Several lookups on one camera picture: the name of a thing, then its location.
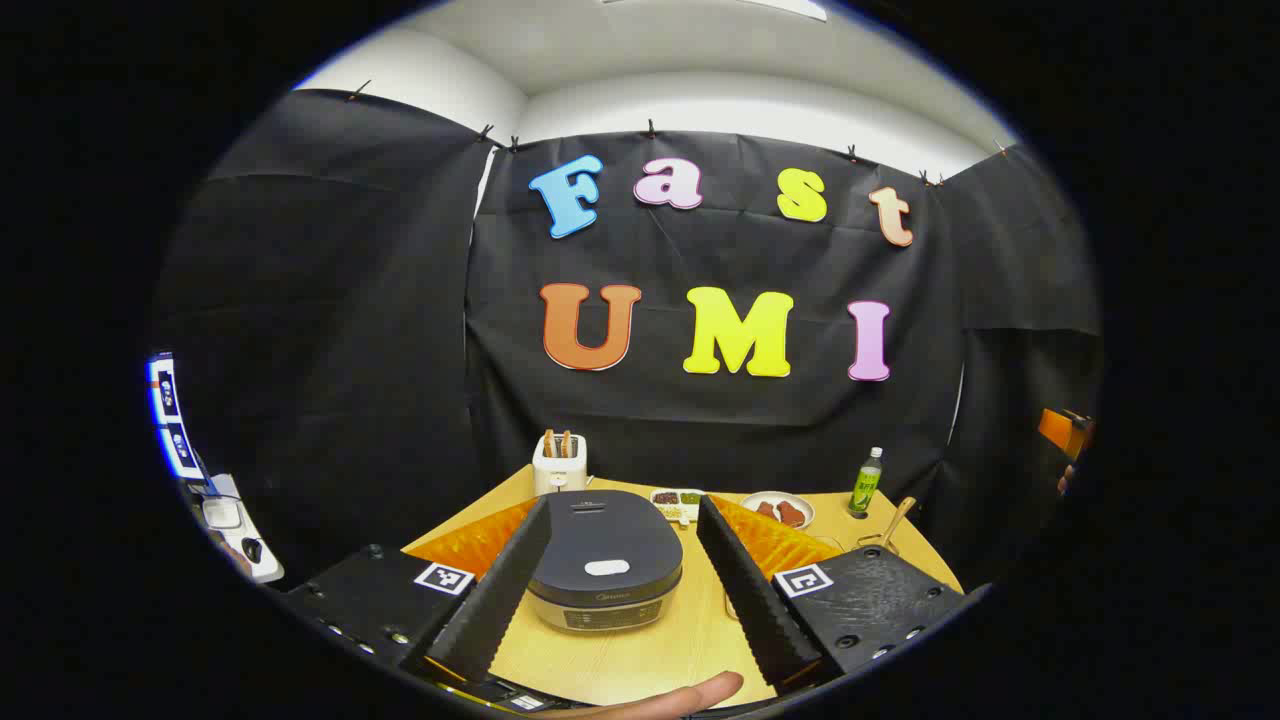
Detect green tea bottle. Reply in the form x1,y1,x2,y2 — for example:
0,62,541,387
848,447,885,519

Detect computer monitor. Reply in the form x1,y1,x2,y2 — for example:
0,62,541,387
147,350,206,481

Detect wooden spoon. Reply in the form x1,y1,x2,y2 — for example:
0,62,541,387
880,496,917,549

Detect white side desk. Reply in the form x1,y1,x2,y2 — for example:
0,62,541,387
185,473,286,584

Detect white plate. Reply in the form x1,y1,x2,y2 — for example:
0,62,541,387
741,491,815,531

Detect black backdrop cloth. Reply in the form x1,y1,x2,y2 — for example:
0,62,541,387
150,88,1106,591

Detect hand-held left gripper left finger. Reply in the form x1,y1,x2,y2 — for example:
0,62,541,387
283,495,554,691

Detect white toaster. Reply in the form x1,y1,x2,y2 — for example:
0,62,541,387
532,432,589,497

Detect ceiling light panel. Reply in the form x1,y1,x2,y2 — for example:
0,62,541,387
600,0,829,23

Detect small white sauce tray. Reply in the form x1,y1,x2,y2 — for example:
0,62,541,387
650,488,707,525

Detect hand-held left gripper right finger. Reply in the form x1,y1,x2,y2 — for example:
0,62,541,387
697,493,969,693

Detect dark grey rice cooker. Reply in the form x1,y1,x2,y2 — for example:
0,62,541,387
527,489,685,632

